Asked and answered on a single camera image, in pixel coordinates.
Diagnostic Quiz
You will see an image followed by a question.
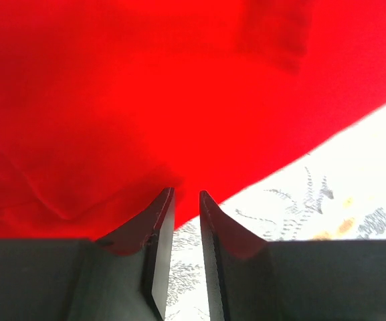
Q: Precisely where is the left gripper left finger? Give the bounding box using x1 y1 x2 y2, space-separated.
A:
0 188 175 321

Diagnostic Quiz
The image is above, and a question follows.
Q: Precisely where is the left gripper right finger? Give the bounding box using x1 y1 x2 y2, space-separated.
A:
199 191 386 321

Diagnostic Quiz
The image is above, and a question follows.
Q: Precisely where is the red t shirt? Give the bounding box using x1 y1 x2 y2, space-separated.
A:
0 1 386 239

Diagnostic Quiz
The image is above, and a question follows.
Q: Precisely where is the floral table mat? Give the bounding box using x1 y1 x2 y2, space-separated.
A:
221 105 386 241

